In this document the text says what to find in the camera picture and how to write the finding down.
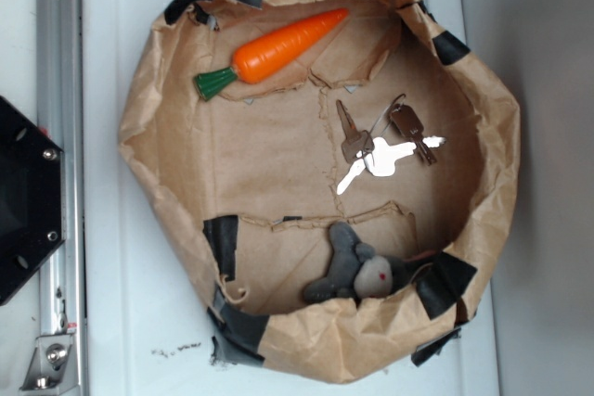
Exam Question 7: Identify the silver key bunch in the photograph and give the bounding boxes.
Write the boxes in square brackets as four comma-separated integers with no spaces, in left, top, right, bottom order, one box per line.
[336,94,446,195]

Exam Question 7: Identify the aluminium extrusion rail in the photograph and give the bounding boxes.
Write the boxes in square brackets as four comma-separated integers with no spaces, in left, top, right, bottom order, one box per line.
[36,0,89,395]

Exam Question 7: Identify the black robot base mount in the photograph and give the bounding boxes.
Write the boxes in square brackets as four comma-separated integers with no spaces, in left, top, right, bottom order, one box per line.
[1,98,64,305]

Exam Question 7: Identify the orange plastic toy carrot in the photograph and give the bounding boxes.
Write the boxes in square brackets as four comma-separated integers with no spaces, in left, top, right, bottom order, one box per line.
[194,7,349,101]

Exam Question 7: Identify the grey plush mouse toy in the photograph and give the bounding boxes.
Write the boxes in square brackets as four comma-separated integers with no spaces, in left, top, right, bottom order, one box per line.
[303,222,437,304]

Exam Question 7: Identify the silver corner bracket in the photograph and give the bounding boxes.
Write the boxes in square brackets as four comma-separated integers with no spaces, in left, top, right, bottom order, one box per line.
[19,334,78,395]

